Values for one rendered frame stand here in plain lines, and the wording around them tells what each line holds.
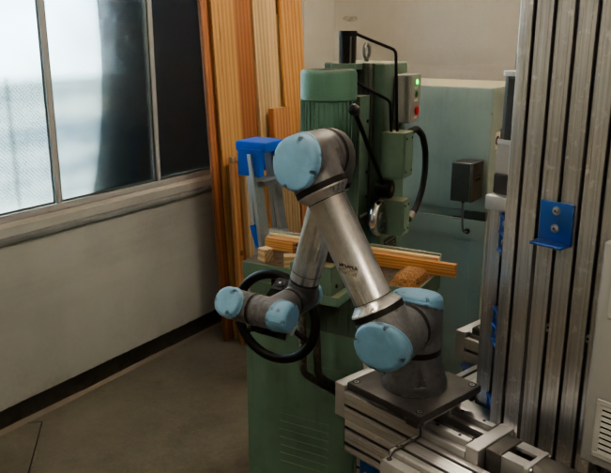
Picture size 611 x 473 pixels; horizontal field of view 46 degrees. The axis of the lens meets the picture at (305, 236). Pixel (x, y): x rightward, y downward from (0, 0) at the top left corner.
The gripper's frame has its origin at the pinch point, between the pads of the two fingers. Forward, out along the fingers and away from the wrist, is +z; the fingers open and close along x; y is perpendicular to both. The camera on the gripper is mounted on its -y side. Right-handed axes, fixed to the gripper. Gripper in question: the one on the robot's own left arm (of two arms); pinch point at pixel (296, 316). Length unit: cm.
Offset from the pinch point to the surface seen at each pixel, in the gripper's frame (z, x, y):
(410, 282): 20.4, 22.1, -18.7
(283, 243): 29.4, -28.9, -24.3
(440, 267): 32.0, 25.6, -27.0
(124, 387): 96, -134, 47
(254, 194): 79, -81, -51
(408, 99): 33, 1, -81
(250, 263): 17.2, -31.6, -13.9
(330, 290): 10.8, 2.6, -10.5
